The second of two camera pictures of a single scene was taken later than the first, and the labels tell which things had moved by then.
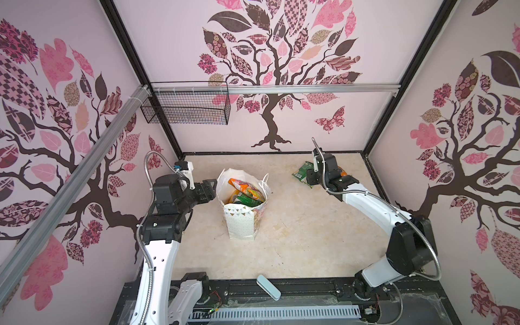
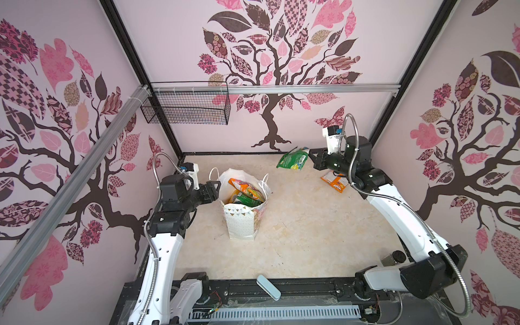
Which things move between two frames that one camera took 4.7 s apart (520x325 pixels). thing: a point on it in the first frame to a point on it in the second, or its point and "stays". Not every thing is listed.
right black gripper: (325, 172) to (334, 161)
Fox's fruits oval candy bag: (247, 189) stays
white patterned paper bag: (244, 197) stays
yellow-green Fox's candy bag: (246, 200) stays
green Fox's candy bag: (301, 173) to (295, 159)
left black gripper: (205, 190) stays
